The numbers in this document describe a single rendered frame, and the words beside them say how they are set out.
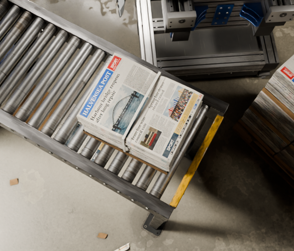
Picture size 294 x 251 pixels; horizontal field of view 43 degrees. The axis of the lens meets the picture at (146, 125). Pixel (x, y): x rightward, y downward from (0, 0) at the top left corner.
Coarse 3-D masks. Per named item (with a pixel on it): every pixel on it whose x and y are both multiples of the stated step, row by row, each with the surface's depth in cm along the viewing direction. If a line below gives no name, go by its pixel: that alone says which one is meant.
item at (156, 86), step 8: (152, 72) 139; (152, 80) 138; (160, 80) 138; (144, 88) 137; (152, 88) 137; (152, 96) 136; (136, 104) 135; (144, 104) 135; (128, 112) 134; (144, 112) 134; (128, 120) 133; (136, 120) 133; (120, 128) 132; (136, 128) 132; (120, 136) 131; (128, 136) 131; (120, 144) 143; (128, 144) 135; (128, 152) 148
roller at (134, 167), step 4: (132, 160) 153; (136, 160) 152; (128, 164) 153; (132, 164) 152; (136, 164) 152; (140, 164) 152; (128, 168) 151; (132, 168) 151; (136, 168) 151; (124, 172) 151; (128, 172) 150; (132, 172) 151; (136, 172) 152; (124, 176) 150; (128, 176) 150; (132, 176) 150; (128, 180) 150; (132, 180) 151
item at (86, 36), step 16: (16, 0) 174; (48, 16) 172; (80, 32) 170; (80, 48) 179; (96, 48) 170; (112, 48) 168; (144, 64) 166; (176, 80) 164; (208, 96) 162; (208, 112) 166; (224, 112) 160
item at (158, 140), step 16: (160, 96) 136; (176, 96) 136; (192, 96) 136; (160, 112) 134; (176, 112) 134; (192, 112) 134; (144, 128) 132; (160, 128) 132; (176, 128) 132; (144, 144) 130; (160, 144) 130; (176, 144) 131; (144, 160) 147; (160, 160) 133
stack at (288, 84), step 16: (288, 64) 165; (272, 80) 171; (288, 80) 162; (288, 96) 170; (272, 112) 190; (240, 128) 232; (256, 128) 216; (288, 128) 188; (272, 144) 215; (288, 144) 210; (288, 160) 211; (288, 176) 231
